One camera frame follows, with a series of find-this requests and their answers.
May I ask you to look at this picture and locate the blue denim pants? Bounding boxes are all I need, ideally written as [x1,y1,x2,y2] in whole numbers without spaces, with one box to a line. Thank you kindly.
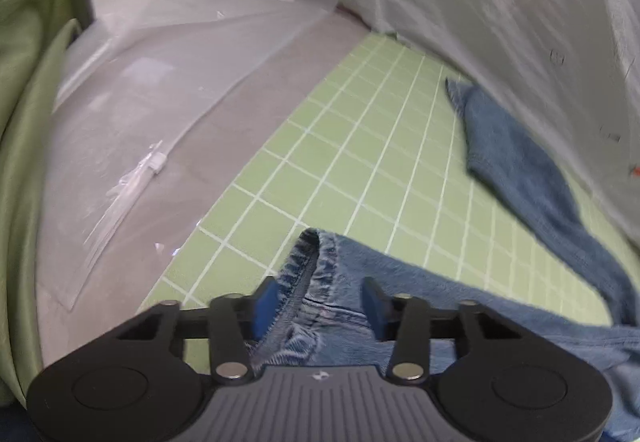
[247,77,640,442]

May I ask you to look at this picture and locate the green cloth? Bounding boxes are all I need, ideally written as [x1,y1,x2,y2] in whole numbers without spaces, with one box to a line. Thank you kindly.
[0,0,96,409]

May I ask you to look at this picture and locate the green grid cutting mat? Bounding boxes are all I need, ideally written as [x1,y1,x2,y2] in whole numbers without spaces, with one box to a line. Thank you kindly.
[135,31,640,329]

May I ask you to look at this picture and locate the clear plastic zipper bag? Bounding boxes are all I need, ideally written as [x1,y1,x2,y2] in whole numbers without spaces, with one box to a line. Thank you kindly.
[35,0,342,314]

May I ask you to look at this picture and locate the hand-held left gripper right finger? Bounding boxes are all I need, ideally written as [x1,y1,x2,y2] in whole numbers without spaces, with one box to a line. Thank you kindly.
[361,276,525,382]

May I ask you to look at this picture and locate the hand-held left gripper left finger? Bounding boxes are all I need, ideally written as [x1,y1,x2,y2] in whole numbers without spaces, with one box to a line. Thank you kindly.
[116,276,279,382]

